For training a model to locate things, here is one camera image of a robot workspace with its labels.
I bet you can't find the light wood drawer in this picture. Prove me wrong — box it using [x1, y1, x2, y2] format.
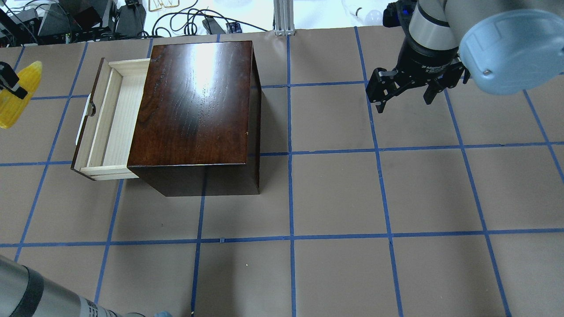
[70, 58, 150, 181]

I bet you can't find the black power adapter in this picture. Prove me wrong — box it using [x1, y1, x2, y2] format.
[202, 16, 227, 35]

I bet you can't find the white light bulb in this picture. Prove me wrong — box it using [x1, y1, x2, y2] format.
[353, 7, 383, 26]

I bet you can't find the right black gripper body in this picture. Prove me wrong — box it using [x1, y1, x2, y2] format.
[394, 37, 468, 88]

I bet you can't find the yellow corn cob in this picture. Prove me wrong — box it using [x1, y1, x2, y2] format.
[0, 61, 43, 129]

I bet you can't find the gold wire rack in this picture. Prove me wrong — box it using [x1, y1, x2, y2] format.
[148, 0, 180, 12]

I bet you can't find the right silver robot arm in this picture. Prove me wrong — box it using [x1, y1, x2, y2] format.
[365, 0, 564, 113]

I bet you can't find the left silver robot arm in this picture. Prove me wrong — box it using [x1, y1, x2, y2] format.
[0, 61, 121, 317]

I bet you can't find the aluminium frame post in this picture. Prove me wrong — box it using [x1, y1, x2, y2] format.
[273, 0, 295, 36]

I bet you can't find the dark wooden drawer box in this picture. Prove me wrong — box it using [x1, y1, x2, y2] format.
[127, 41, 263, 197]

